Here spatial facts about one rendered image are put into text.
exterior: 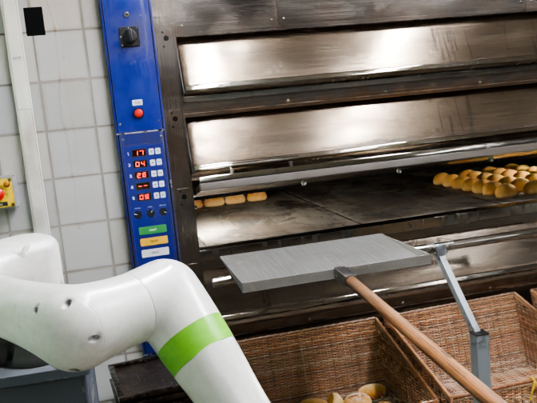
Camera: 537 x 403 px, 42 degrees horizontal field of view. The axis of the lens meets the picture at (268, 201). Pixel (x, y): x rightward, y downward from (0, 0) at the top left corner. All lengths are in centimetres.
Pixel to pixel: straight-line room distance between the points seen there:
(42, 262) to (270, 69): 122
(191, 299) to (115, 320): 13
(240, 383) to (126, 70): 141
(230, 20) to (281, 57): 21
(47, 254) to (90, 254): 93
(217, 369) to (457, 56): 181
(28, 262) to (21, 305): 32
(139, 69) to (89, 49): 17
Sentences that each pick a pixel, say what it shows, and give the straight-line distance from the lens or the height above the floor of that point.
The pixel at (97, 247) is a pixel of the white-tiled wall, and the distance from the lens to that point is 235.
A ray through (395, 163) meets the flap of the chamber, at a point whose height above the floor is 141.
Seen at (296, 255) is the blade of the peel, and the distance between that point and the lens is 215.
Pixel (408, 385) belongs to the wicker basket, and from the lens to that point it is 241.
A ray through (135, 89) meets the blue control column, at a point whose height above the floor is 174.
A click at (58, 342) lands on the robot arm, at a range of 101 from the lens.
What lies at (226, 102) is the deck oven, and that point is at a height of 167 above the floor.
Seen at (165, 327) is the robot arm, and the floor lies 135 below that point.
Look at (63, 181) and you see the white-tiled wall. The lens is 232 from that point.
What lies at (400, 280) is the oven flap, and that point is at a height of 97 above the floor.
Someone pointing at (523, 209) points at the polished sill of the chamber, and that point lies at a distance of 282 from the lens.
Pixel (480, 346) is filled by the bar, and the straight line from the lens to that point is 211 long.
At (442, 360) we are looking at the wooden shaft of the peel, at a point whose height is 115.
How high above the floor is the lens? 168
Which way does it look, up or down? 9 degrees down
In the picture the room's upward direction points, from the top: 5 degrees counter-clockwise
